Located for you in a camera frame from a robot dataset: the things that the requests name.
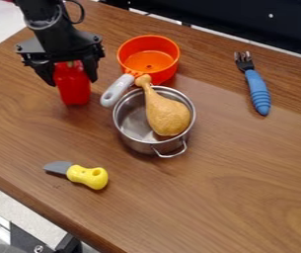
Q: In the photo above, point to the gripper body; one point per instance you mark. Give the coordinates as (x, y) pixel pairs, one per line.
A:
(60, 42)

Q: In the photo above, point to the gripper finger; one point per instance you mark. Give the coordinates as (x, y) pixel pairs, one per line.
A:
(46, 73)
(91, 69)

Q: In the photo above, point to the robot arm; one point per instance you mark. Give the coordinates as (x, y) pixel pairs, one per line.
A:
(40, 11)

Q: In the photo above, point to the silver pot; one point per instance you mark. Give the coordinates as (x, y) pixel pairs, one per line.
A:
(135, 122)

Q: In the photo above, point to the red toy bottle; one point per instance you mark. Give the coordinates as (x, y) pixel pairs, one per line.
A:
(72, 84)

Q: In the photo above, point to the toy chicken drumstick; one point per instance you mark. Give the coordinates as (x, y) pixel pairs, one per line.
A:
(166, 113)

